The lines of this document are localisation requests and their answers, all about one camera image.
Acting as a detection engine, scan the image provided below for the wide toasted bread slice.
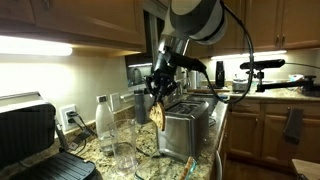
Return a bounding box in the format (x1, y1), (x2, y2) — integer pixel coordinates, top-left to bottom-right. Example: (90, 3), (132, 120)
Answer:
(148, 101), (167, 132)

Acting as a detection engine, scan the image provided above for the wooden upper corner cabinet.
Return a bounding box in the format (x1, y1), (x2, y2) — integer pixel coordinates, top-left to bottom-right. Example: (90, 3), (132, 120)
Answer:
(213, 0), (320, 52)

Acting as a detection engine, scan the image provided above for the white wall power outlet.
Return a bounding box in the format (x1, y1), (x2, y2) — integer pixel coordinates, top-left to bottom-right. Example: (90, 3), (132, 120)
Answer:
(59, 103), (79, 132)

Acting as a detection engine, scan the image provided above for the clear bottle with silver cap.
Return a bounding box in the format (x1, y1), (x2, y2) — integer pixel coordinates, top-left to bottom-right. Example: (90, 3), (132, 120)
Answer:
(95, 94), (115, 156)

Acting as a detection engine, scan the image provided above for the under-cabinet light strip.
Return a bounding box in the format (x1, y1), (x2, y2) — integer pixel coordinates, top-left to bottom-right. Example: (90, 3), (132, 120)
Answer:
(0, 34), (74, 57)

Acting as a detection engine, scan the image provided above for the black stereo camera bar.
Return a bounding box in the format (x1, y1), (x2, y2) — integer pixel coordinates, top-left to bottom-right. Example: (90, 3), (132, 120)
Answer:
(239, 58), (287, 71)

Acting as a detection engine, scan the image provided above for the black soda maker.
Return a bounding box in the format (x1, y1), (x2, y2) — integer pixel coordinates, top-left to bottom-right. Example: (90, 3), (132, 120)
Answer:
(214, 60), (226, 89)

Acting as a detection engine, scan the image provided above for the curved steel dishwasher handle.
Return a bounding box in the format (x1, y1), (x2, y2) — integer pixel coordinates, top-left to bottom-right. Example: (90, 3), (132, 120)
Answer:
(214, 150), (224, 180)

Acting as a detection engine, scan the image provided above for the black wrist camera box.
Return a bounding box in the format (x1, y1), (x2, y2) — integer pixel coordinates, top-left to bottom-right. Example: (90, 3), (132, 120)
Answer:
(169, 53), (208, 74)

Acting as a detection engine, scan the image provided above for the small silver pot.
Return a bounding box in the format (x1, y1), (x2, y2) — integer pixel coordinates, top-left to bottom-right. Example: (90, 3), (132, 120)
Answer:
(231, 77), (252, 94)

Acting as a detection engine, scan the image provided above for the stainless steel two-slot toaster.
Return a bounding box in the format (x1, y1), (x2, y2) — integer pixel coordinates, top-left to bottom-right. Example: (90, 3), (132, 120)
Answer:
(155, 98), (211, 163)

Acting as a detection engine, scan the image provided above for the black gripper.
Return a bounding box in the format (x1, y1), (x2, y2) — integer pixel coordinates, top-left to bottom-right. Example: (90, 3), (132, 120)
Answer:
(144, 53), (180, 108)

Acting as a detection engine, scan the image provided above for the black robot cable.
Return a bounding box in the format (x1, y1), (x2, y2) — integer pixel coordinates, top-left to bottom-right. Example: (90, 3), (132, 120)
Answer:
(199, 0), (255, 105)

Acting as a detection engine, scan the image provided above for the clear drinking glass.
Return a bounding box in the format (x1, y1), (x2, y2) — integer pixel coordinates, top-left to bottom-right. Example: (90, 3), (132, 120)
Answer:
(106, 118), (140, 177)

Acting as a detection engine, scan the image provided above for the wooden lower drawer cabinet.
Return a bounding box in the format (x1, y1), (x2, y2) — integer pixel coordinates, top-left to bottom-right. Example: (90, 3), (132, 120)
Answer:
(225, 98), (320, 168)

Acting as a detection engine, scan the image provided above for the black plug with cable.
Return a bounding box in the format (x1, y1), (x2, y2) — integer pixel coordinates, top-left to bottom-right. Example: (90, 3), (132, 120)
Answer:
(65, 110), (98, 148)

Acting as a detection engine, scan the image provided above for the square clear glass dish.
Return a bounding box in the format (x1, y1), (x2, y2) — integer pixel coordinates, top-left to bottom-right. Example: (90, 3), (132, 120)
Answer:
(134, 150), (198, 180)

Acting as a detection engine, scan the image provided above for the dark hanging dish towel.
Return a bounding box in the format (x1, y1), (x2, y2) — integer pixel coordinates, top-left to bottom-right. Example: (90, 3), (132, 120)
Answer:
(282, 106), (305, 146)

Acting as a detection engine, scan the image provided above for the dark grey insulated bottle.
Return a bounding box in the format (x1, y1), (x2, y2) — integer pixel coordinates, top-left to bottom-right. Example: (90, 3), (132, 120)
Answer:
(133, 88), (148, 125)

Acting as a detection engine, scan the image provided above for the black panini grill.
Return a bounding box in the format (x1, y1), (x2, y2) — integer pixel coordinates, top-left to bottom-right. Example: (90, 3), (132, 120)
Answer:
(0, 91), (98, 180)

